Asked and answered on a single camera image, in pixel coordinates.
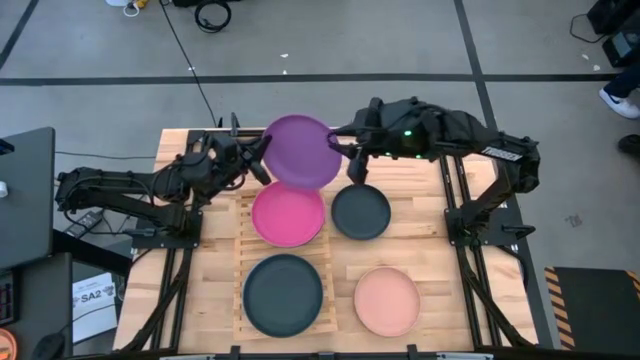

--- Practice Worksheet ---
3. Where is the large black plate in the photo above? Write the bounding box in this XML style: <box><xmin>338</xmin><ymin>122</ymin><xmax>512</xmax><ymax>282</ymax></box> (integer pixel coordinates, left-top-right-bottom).
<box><xmin>242</xmin><ymin>253</ymin><xmax>325</xmax><ymax>339</ymax></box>

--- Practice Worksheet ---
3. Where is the black side desk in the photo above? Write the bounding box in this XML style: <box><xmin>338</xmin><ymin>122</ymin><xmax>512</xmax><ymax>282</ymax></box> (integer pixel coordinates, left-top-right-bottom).
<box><xmin>0</xmin><ymin>126</ymin><xmax>56</xmax><ymax>271</ymax></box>

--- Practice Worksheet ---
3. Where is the black computer mouse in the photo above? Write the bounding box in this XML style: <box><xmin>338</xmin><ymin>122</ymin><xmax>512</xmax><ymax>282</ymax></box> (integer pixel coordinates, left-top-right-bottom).
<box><xmin>30</xmin><ymin>332</ymin><xmax>66</xmax><ymax>360</ymax></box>

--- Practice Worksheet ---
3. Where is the coiled black cable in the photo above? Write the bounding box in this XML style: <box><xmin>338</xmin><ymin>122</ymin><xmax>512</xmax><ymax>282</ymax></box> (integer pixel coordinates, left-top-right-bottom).
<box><xmin>193</xmin><ymin>0</ymin><xmax>233</xmax><ymax>35</ymax></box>

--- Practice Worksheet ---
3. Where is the black aluminium table frame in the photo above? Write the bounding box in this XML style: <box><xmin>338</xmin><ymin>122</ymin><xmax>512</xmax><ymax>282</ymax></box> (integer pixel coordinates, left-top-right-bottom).
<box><xmin>122</xmin><ymin>112</ymin><xmax>539</xmax><ymax>360</ymax></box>

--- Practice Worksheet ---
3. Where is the slatted wooden shelf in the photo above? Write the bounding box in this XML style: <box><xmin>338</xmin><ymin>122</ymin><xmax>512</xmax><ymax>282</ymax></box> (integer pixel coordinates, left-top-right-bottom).
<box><xmin>232</xmin><ymin>189</ymin><xmax>339</xmax><ymax>342</ymax></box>

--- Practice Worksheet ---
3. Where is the white SA2 paper sign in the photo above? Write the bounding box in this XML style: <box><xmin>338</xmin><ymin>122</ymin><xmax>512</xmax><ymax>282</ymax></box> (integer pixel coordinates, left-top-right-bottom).
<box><xmin>72</xmin><ymin>272</ymin><xmax>119</xmax><ymax>345</ymax></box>

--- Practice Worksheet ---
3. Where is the black power adapter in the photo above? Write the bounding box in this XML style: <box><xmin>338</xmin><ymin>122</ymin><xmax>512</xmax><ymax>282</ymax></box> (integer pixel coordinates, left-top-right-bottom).
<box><xmin>64</xmin><ymin>212</ymin><xmax>101</xmax><ymax>239</ymax></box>

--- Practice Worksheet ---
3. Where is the hazard striped floor mat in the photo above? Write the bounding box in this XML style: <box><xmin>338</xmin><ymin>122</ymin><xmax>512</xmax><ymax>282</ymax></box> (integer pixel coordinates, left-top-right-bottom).
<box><xmin>543</xmin><ymin>265</ymin><xmax>640</xmax><ymax>357</ymax></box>

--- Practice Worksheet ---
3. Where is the black equipment case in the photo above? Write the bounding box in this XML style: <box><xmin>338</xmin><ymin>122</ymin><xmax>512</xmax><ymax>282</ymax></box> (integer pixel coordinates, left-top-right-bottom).
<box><xmin>602</xmin><ymin>29</ymin><xmax>640</xmax><ymax>69</ymax></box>
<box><xmin>585</xmin><ymin>0</ymin><xmax>640</xmax><ymax>36</ymax></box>

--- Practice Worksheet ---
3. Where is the person's foot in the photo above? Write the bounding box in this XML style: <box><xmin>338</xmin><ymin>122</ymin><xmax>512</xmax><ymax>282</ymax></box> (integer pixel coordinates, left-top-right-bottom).
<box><xmin>598</xmin><ymin>88</ymin><xmax>640</xmax><ymax>121</ymax></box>
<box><xmin>617</xmin><ymin>133</ymin><xmax>640</xmax><ymax>156</ymax></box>

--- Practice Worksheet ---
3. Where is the orange round disc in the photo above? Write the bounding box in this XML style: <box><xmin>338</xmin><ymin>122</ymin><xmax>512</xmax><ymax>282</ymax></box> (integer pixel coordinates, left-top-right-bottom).
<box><xmin>0</xmin><ymin>328</ymin><xmax>19</xmax><ymax>360</ymax></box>

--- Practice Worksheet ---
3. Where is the large peach plate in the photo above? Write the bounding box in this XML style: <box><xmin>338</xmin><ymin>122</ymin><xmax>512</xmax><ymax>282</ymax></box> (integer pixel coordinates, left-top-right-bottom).
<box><xmin>353</xmin><ymin>265</ymin><xmax>422</xmax><ymax>339</ymax></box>

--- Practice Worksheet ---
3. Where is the large purple plate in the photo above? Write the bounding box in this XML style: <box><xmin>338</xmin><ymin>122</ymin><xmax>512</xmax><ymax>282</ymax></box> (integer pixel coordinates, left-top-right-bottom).
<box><xmin>261</xmin><ymin>114</ymin><xmax>344</xmax><ymax>191</ymax></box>

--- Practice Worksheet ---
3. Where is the long black floor cable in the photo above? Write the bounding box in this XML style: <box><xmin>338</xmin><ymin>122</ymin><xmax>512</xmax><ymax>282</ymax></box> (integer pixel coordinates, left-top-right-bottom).
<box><xmin>158</xmin><ymin>0</ymin><xmax>221</xmax><ymax>129</ymax></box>

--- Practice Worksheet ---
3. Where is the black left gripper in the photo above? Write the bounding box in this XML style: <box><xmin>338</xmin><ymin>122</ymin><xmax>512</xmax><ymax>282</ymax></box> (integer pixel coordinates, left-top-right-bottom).
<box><xmin>197</xmin><ymin>130</ymin><xmax>275</xmax><ymax>189</ymax></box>

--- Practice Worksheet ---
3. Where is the person's leg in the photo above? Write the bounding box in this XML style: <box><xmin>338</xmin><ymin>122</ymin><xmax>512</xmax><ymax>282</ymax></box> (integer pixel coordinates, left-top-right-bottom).
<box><xmin>602</xmin><ymin>62</ymin><xmax>640</xmax><ymax>100</ymax></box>

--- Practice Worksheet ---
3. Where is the small black plate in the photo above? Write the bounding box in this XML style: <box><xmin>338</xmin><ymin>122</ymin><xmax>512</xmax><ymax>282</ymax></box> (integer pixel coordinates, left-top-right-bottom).
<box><xmin>330</xmin><ymin>183</ymin><xmax>392</xmax><ymax>242</ymax></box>

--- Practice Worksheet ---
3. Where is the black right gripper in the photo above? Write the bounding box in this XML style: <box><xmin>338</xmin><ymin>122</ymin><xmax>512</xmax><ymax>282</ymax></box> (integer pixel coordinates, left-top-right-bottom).
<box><xmin>327</xmin><ymin>96</ymin><xmax>402</xmax><ymax>186</ymax></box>

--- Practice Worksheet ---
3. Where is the small magenta plate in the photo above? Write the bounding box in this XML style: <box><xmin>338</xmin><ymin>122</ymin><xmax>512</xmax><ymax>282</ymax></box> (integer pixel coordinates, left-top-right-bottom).
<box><xmin>250</xmin><ymin>180</ymin><xmax>327</xmax><ymax>249</ymax></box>

